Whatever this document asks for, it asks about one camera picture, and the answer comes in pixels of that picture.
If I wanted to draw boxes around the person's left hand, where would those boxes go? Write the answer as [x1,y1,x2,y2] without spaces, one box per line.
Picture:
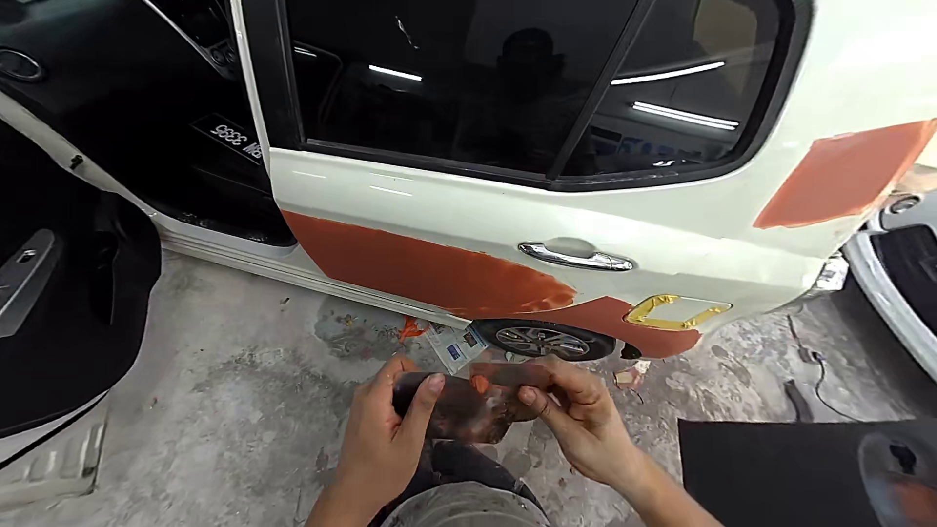
[334,354,446,509]

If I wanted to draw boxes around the person's right hand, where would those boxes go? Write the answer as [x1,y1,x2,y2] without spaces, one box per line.
[517,356,642,490]

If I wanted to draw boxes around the dark brown flexible sheet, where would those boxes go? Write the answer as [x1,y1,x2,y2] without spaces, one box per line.
[392,372,515,445]

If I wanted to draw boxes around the reddish-brown sanding sheet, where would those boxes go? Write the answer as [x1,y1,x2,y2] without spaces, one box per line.
[468,362,554,423]

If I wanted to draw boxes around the person's right forearm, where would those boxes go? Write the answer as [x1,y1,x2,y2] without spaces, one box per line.
[611,448,726,527]

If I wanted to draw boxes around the person's left forearm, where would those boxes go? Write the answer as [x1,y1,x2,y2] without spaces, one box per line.
[305,477,392,527]

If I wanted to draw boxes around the silver-spoked car wheel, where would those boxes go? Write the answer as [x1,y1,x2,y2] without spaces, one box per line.
[468,318,616,362]

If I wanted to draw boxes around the torn pinkish paper scrap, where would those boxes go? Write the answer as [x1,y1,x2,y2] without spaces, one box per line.
[613,359,651,393]

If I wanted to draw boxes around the printed newspaper sheet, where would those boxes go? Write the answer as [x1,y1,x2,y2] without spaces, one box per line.
[423,322,489,375]

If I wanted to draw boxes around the person's legs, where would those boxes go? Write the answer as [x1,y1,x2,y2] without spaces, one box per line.
[368,439,549,527]

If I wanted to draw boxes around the yellow-taped fuel flap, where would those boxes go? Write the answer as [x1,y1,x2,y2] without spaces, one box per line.
[624,294,733,330]

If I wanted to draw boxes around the large black board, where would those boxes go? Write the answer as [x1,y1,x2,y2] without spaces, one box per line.
[678,418,937,527]

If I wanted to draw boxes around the white car with orange patches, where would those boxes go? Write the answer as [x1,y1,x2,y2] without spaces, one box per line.
[0,0,937,360]

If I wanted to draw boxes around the short black strip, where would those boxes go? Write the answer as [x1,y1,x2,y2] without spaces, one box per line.
[783,379,814,423]

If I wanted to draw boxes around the open black-lined car door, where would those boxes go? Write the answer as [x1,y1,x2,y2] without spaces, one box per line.
[0,89,163,471]

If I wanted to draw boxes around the whitish ribbed panel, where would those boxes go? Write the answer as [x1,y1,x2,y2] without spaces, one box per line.
[0,392,109,512]

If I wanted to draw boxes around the white car with dark glass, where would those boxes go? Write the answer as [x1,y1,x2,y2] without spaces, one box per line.
[842,165,937,382]

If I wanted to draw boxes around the chrome car door handle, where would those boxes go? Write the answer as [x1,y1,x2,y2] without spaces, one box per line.
[518,242,635,272]

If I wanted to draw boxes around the black cable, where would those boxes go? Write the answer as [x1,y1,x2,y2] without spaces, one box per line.
[787,315,863,424]

